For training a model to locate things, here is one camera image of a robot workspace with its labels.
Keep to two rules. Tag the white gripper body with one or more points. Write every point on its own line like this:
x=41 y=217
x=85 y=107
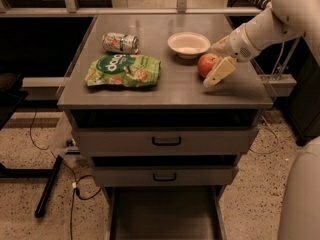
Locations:
x=238 y=45

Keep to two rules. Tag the grey drawer cabinet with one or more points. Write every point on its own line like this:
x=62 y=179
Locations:
x=179 y=101

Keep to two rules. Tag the top grey drawer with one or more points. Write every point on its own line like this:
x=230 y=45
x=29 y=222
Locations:
x=102 y=142

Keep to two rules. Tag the white bowl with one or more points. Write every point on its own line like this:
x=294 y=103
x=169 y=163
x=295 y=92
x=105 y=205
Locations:
x=188 y=45

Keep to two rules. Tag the black table leg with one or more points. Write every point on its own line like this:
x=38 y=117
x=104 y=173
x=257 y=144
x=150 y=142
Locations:
x=40 y=210

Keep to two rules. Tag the grey drawer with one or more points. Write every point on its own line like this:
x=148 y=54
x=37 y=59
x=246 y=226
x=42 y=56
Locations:
x=102 y=142
x=170 y=176

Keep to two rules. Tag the crushed soda can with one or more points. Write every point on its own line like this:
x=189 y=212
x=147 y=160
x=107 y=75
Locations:
x=120 y=43

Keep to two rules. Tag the dark side table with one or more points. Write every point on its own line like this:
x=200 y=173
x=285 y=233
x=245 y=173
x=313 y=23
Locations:
x=11 y=95

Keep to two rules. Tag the metal rail frame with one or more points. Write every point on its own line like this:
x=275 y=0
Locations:
x=133 y=0

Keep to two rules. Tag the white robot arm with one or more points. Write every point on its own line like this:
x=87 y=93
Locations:
x=278 y=22

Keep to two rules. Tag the green chip bag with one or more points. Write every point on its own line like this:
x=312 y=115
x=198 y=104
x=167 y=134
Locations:
x=124 y=70

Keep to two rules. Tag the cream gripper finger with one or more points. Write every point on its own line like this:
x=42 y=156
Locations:
x=221 y=47
x=222 y=69

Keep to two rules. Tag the bottom open drawer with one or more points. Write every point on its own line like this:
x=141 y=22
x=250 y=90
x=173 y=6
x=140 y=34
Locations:
x=164 y=213

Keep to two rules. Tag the red apple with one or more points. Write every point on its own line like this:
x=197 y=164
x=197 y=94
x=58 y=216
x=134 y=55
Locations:
x=206 y=63

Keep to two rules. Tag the middle grey drawer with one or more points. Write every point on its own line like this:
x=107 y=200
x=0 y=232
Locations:
x=170 y=176

